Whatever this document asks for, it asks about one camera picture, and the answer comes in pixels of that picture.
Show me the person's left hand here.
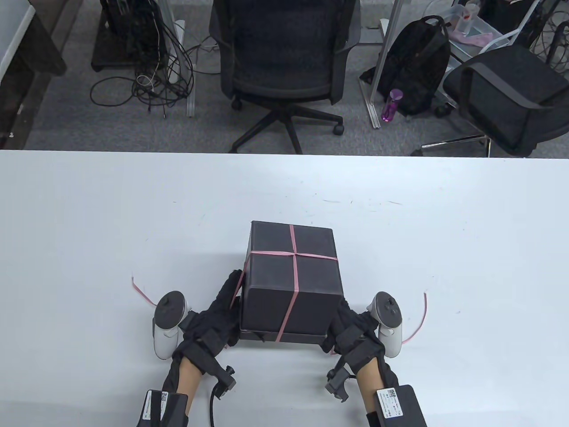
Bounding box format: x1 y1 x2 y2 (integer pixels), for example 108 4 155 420
171 269 245 370

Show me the person's right hand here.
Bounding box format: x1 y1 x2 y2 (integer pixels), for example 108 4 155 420
322 299 387 372

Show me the black gift box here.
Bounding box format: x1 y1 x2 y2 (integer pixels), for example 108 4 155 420
239 220 345 334

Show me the pink bow ribbon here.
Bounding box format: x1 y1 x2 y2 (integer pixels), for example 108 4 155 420
131 225 428 354

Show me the person's left forearm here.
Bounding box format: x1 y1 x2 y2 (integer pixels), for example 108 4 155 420
160 356 205 427

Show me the person's right forearm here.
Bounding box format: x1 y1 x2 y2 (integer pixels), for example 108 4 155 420
353 356 401 427

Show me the grey right hand controller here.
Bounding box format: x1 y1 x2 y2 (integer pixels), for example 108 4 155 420
366 291 404 359

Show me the grey hand controller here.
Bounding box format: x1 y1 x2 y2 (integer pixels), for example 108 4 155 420
152 291 192 360
366 291 404 359

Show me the grey left hand controller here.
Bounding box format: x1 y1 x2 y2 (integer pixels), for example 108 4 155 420
152 291 192 360

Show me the black right wrist pack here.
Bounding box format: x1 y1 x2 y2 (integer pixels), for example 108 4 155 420
367 385 428 427

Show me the black wrist pack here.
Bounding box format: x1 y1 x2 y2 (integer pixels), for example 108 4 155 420
137 389 189 427
367 385 428 427

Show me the black left wrist pack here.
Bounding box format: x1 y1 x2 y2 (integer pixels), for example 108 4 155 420
137 389 189 427

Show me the purple water bottle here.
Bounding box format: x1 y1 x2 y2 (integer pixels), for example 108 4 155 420
381 88 404 123

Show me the black backpack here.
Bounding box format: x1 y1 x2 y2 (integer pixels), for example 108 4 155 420
359 15 452 117

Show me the black mesh office chair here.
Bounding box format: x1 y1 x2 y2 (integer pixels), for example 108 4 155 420
209 0 361 155

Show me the black chair with grey armrest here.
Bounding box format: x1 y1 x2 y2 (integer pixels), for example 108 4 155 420
411 44 569 157

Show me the white power strip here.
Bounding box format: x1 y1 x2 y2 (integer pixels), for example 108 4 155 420
169 20 185 83

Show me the black computer tower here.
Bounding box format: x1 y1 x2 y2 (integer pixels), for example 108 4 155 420
100 0 167 67

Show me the pink cloth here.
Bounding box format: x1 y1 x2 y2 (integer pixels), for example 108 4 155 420
453 29 495 46

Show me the white desk with dark sides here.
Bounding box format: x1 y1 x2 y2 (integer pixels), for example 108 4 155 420
0 0 83 149

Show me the clear plastic bin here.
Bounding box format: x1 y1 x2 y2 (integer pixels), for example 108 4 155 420
449 0 509 49

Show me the clear spray bottle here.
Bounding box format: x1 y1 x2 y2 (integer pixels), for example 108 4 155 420
461 0 481 35

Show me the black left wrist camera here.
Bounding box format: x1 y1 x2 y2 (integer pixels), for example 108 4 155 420
209 363 237 394

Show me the tangle of black cables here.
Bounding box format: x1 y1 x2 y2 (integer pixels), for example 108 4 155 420
90 13 196 118
529 0 569 74

